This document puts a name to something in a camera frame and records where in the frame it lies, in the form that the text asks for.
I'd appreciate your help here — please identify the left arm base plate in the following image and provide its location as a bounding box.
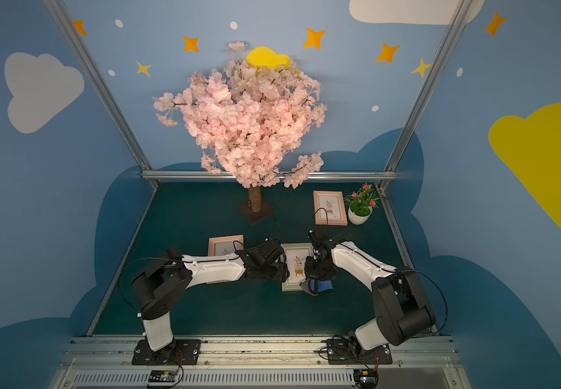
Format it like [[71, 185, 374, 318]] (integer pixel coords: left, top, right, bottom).
[[131, 339, 202, 366]]

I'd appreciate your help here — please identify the controller board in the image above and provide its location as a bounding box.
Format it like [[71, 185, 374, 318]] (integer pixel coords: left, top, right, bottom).
[[146, 370, 179, 388], [353, 370, 379, 389]]

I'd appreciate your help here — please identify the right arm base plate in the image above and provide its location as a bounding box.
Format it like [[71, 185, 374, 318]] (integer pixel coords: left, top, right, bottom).
[[317, 336, 393, 366]]

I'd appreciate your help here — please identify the aluminium front rail assembly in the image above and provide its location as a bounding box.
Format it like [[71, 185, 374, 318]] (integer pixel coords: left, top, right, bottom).
[[50, 336, 471, 388]]

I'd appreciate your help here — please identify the white pot with flowers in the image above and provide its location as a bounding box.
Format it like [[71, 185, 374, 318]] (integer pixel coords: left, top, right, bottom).
[[344, 183, 378, 225]]

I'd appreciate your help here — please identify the green picture frame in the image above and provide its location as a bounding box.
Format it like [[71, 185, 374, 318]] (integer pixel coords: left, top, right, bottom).
[[281, 243, 314, 293]]

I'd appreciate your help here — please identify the blue and grey cloth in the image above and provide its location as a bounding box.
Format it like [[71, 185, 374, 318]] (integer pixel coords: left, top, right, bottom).
[[300, 279, 333, 296]]

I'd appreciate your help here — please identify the right controller board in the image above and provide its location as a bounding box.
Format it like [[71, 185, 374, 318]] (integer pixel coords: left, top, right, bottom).
[[353, 370, 379, 389]]

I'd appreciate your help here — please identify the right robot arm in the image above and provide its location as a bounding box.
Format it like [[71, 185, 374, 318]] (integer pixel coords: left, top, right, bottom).
[[301, 230, 436, 352]]

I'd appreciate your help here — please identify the left controller board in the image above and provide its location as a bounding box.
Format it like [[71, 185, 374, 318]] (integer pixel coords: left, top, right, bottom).
[[146, 370, 179, 388]]

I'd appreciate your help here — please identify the pink blossom artificial tree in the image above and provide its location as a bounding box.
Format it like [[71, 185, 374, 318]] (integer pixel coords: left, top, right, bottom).
[[153, 41, 327, 224]]

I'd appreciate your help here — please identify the pink picture frame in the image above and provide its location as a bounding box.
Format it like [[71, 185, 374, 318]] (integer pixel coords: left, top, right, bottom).
[[314, 191, 348, 226], [208, 235, 246, 284]]

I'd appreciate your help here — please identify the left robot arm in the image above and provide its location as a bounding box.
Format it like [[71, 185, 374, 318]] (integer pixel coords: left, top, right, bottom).
[[131, 239, 289, 353]]

